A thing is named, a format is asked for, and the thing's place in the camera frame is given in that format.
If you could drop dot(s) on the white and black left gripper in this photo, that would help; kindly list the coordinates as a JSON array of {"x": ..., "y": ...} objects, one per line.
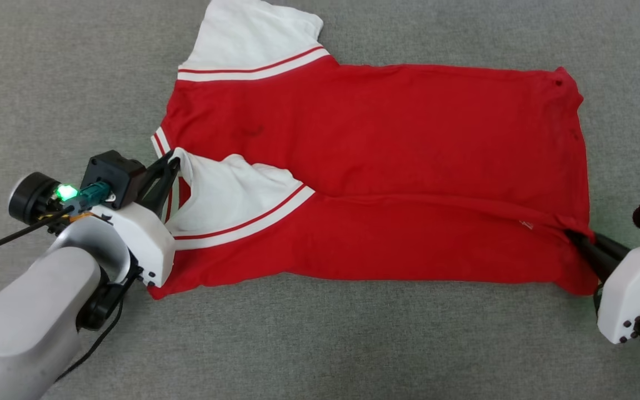
[{"x": 148, "y": 244}]

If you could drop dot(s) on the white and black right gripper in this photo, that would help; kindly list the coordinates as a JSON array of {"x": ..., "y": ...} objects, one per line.
[{"x": 625, "y": 294}]

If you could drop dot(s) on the red and white t-shirt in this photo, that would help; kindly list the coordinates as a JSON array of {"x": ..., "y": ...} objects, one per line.
[{"x": 381, "y": 139}]

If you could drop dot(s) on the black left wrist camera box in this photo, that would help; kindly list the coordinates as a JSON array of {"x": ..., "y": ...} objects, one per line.
[{"x": 114, "y": 175}]

